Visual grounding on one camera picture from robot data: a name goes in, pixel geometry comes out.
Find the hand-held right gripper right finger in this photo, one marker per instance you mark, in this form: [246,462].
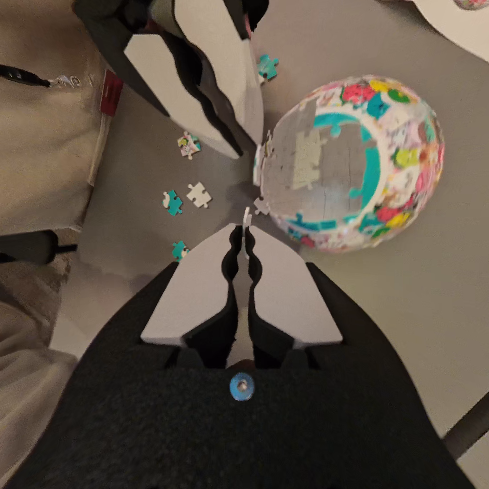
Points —
[298,301]

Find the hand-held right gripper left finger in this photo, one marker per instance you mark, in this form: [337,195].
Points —
[191,301]

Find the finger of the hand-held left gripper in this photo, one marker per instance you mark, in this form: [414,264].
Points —
[225,49]
[164,76]

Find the colourful puzzle piece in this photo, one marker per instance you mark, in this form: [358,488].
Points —
[189,145]
[247,221]

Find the colourful puzzle ball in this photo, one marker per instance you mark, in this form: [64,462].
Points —
[412,160]

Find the paper sheet with ball pictures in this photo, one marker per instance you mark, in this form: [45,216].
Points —
[450,23]

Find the red badge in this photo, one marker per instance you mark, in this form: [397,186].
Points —
[110,93]

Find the person's beige sweatshirt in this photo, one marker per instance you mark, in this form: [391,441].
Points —
[38,152]

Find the black chair armrest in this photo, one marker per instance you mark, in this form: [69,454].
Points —
[26,246]

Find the person's beige trousers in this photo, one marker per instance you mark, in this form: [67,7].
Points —
[23,382]

